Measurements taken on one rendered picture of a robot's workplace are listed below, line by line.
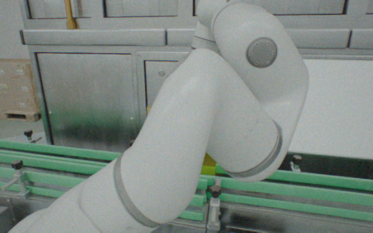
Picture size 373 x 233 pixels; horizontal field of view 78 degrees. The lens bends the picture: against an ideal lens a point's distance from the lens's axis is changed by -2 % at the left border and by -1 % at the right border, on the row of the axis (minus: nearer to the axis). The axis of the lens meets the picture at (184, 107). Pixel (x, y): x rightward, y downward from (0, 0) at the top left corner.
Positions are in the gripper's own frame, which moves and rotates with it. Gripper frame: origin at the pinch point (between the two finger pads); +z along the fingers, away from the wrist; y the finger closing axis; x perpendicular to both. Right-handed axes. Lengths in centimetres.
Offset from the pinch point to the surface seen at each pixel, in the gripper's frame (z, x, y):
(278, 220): 24.6, 35.5, 6.4
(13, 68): 115, -302, -239
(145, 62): -4.5, -19.5, -12.5
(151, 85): 2.8, -15.9, -12.5
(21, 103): 170, -286, -239
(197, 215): 26.2, 12.2, 13.9
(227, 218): 30.5, 21.7, 6.3
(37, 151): 40, -53, -3
